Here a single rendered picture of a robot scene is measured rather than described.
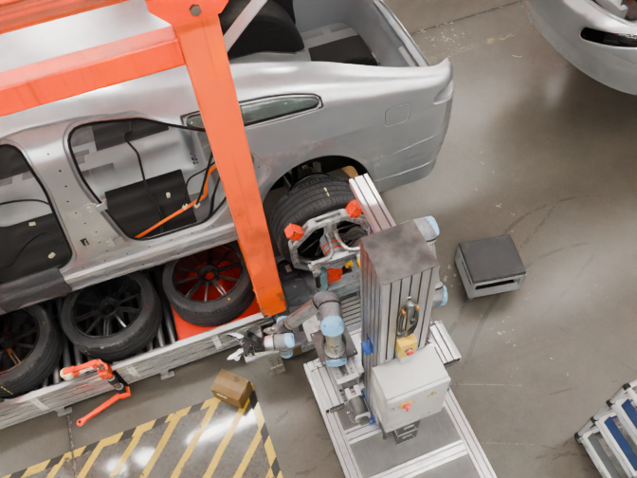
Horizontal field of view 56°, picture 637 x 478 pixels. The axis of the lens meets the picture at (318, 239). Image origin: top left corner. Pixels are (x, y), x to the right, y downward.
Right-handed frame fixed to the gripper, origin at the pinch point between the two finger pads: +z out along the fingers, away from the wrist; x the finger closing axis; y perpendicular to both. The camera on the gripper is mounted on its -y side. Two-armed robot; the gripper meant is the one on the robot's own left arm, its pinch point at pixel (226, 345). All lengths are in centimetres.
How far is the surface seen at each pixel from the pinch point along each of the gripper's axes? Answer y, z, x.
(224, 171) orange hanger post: -84, -15, 40
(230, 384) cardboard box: 102, 17, 36
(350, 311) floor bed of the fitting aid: 107, -72, 87
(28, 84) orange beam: -152, 41, 20
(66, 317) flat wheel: 62, 124, 81
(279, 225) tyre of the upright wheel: 10, -31, 92
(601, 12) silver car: -35, -280, 220
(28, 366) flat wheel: 67, 145, 48
